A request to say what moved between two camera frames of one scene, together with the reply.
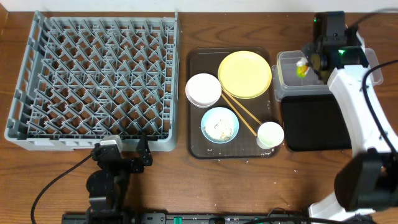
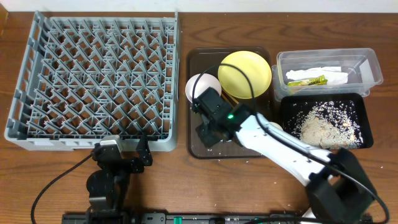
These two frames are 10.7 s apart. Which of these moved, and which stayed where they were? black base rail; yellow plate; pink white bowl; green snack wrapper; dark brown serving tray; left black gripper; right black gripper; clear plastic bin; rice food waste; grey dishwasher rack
Moved: rice food waste; right black gripper; green snack wrapper
Stayed: pink white bowl; clear plastic bin; dark brown serving tray; yellow plate; black base rail; grey dishwasher rack; left black gripper
